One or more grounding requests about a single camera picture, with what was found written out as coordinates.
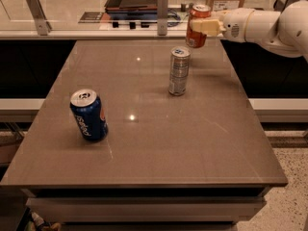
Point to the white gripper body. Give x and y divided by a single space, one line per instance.
233 25

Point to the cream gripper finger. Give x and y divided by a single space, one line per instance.
209 27
219 15

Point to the red coke can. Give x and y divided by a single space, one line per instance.
195 39

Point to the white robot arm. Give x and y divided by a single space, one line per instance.
282 33

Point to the tall silver energy drink can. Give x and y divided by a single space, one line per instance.
180 58

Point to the blue pepsi can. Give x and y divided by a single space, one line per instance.
87 109

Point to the grey table drawer front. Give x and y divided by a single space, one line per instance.
107 209

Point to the middle metal railing post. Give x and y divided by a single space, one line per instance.
162 6

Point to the left metal railing post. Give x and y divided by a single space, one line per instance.
42 25

